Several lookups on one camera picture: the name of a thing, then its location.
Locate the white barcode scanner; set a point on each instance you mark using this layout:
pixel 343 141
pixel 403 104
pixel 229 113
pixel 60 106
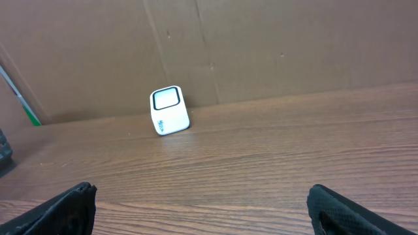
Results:
pixel 168 111

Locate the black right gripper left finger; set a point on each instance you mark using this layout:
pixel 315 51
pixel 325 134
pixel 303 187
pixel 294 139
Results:
pixel 71 212

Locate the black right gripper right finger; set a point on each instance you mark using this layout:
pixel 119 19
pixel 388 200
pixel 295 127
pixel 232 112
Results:
pixel 334 214

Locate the green white strip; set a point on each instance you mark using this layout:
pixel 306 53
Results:
pixel 30 113

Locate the grey plastic basket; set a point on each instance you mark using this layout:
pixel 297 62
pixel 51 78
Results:
pixel 7 164

